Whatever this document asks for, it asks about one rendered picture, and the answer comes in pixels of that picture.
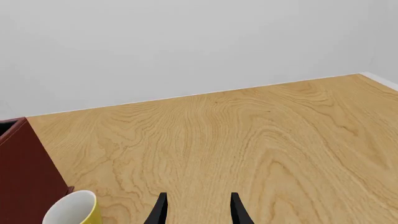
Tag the yellow mug white inside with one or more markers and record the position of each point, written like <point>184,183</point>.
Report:
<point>74,208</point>

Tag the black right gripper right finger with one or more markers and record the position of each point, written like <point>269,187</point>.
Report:
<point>238,212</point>

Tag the red-brown desk caddy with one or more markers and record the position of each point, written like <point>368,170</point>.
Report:
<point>23,168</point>

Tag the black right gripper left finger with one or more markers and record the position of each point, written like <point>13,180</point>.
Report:
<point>159,211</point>

